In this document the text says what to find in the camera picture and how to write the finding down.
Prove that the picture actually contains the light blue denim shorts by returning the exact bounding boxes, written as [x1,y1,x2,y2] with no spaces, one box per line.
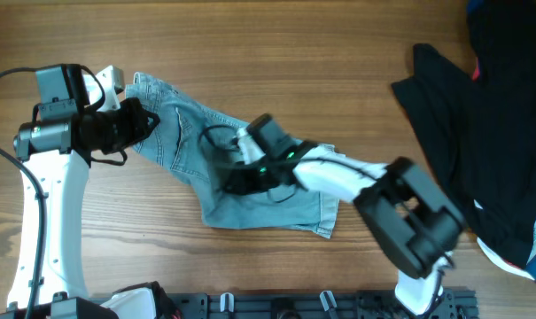
[125,72,338,238]

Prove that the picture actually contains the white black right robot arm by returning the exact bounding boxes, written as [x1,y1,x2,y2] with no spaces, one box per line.
[224,114,466,318]

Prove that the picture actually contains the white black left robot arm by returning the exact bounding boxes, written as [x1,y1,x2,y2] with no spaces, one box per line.
[0,64,170,318]

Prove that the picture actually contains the dark navy garment pile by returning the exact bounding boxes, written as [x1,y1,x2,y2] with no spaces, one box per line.
[392,1,536,267]

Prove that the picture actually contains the white red garment edge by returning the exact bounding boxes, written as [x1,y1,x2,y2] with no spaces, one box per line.
[477,237,534,281]

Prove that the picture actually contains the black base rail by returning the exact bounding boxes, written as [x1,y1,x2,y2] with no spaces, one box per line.
[169,288,480,319]

